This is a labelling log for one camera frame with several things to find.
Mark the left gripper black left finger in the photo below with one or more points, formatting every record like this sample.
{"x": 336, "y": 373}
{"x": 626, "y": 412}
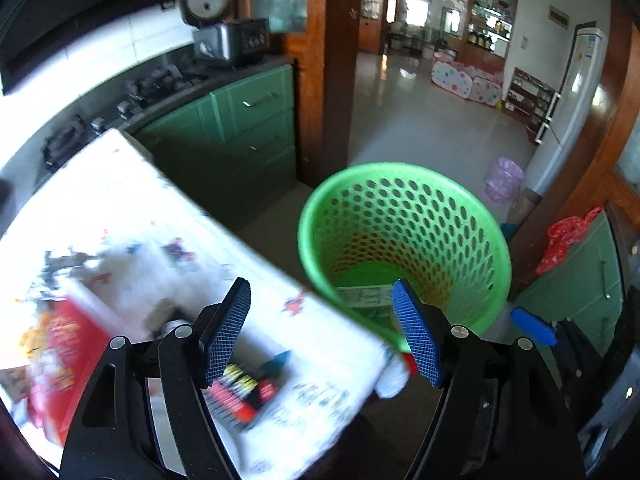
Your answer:
{"x": 219, "y": 326}

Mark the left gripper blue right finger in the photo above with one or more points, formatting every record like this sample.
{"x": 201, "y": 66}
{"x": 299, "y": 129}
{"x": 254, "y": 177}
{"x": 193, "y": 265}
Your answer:
{"x": 424, "y": 327}

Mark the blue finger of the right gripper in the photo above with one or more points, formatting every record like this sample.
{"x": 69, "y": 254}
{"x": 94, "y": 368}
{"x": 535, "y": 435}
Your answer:
{"x": 534, "y": 327}

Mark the black red battery box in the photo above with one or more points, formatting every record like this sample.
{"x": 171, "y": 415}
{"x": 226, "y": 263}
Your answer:
{"x": 241, "y": 395}

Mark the red instant noodle cup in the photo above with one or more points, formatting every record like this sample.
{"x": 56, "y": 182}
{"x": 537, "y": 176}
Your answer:
{"x": 62, "y": 352}

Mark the white blue milk carton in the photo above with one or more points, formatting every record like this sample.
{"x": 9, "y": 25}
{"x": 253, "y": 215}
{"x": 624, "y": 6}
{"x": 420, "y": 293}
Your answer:
{"x": 366, "y": 297}

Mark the green kitchen cabinet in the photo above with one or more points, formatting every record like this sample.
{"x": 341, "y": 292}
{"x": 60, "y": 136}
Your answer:
{"x": 232, "y": 150}

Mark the red plastic bag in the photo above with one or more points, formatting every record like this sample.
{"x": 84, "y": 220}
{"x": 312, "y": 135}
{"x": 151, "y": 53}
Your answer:
{"x": 563, "y": 234}

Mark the white patterned tablecloth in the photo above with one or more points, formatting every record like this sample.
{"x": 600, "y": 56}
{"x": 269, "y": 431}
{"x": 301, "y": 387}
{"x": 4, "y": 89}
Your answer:
{"x": 112, "y": 232}

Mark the green plastic basket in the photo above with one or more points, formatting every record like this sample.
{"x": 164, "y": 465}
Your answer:
{"x": 376, "y": 223}

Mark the white refrigerator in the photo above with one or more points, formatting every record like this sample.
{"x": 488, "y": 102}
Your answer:
{"x": 568, "y": 111}

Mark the polka dot play tent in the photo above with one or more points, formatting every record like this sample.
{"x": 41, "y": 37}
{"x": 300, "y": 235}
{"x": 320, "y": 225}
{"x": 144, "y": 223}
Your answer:
{"x": 466, "y": 81}

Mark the gas stove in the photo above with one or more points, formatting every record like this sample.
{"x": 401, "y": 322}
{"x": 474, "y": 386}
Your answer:
{"x": 117, "y": 102}

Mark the wooden glass cabinet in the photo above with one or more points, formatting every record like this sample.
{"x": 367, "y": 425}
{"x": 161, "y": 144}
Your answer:
{"x": 325, "y": 53}

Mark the black rice cooker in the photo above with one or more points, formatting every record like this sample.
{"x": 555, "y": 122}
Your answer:
{"x": 220, "y": 39}

